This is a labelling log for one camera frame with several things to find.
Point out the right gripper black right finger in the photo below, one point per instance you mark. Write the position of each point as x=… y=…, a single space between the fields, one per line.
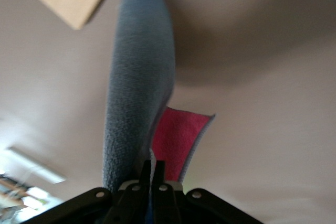
x=170 y=203

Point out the grey and pink microfibre cloth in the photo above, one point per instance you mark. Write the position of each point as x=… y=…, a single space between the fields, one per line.
x=139 y=77

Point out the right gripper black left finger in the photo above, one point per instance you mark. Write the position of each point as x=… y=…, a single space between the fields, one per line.
x=126 y=203

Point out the white rectangular rack base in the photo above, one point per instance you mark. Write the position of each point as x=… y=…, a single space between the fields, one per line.
x=36 y=165

